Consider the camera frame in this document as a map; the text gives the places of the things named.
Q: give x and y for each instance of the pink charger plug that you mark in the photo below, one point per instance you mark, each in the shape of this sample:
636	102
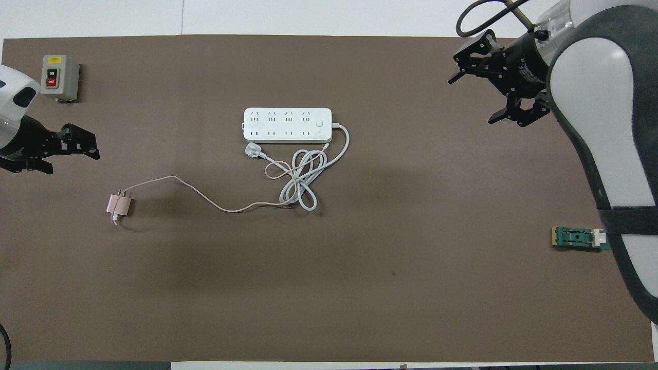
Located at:
119	205

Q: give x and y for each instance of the grey on-off switch box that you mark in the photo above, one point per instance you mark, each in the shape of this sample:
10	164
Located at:
57	77

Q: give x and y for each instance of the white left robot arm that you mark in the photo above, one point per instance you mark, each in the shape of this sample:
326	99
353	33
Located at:
10	97

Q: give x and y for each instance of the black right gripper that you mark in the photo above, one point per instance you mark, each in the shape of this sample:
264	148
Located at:
524	67

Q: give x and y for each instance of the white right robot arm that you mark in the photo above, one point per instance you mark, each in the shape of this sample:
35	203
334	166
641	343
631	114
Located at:
601	103

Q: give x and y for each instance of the brown table mat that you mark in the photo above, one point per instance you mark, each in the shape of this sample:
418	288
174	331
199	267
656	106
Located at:
360	288

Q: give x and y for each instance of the white power strip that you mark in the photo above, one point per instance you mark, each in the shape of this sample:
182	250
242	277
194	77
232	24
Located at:
288	126

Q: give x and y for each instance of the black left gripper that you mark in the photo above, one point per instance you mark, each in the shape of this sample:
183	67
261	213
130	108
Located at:
28	141

